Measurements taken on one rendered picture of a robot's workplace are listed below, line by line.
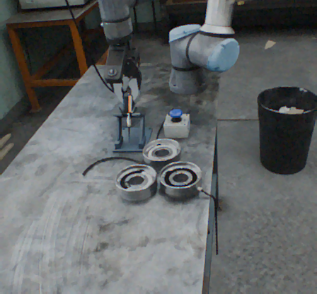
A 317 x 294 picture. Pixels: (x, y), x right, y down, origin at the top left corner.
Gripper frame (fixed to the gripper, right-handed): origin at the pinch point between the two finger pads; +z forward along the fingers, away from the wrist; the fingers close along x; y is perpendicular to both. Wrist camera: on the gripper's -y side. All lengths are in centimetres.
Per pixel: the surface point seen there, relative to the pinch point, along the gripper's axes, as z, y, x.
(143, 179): 8.5, -24.2, -7.5
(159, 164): 8.0, -18.7, -10.9
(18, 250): 9, -47, 17
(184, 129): 8.8, -2.1, -15.9
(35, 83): 78, 160, 127
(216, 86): 14.4, 33.3, -24.6
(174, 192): 7.5, -29.4, -16.1
